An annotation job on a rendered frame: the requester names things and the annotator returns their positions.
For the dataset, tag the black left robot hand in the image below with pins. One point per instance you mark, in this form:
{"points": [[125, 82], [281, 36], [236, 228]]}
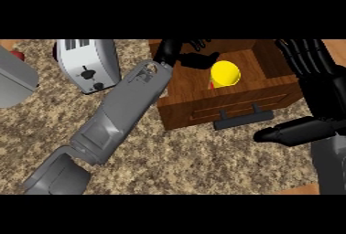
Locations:
{"points": [[180, 55]]}

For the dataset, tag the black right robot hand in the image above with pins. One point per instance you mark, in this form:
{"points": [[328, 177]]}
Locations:
{"points": [[322, 91]]}

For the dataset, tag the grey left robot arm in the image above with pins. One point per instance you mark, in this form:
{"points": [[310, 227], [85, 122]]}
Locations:
{"points": [[112, 122]]}

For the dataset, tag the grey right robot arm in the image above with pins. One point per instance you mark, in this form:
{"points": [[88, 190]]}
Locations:
{"points": [[329, 166]]}

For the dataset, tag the yellow cup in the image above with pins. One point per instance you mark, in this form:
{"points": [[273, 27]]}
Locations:
{"points": [[224, 73]]}

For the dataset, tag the open wooden drawer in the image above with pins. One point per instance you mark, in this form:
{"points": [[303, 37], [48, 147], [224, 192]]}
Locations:
{"points": [[224, 88]]}

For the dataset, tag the silver toaster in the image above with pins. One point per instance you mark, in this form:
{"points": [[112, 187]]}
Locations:
{"points": [[88, 65]]}

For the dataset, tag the small red object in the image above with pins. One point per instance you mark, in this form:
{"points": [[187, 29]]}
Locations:
{"points": [[16, 55]]}

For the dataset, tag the grey rounded appliance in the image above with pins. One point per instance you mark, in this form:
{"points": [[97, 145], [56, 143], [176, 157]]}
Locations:
{"points": [[13, 79]]}

